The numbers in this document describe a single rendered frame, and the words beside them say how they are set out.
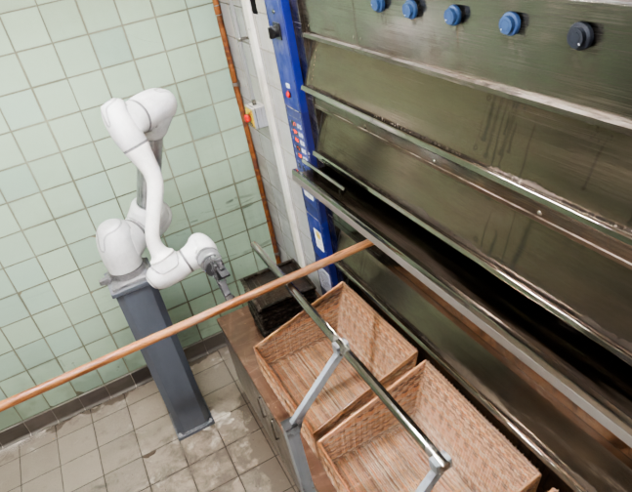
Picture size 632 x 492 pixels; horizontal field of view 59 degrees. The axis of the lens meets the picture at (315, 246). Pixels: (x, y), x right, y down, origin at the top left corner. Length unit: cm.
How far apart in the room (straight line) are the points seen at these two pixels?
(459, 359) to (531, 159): 83
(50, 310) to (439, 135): 235
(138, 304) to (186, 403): 68
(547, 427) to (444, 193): 69
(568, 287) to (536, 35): 53
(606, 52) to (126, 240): 194
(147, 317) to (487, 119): 183
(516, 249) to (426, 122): 40
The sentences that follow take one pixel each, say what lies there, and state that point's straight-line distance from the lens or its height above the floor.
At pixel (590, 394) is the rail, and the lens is 123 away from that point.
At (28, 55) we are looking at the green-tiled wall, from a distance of 278.
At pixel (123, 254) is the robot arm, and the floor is 115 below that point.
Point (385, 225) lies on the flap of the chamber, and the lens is 176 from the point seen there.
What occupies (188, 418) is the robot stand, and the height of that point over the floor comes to 12.
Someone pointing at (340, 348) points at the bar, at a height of 117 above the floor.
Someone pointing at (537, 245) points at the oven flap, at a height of 156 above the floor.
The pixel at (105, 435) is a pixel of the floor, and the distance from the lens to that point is 342.
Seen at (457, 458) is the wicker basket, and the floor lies 63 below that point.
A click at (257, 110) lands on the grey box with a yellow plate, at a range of 266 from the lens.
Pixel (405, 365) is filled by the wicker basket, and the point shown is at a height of 81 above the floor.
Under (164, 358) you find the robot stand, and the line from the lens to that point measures 282.
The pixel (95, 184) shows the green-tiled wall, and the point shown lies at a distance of 294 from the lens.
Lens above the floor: 234
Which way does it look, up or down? 33 degrees down
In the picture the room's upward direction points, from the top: 11 degrees counter-clockwise
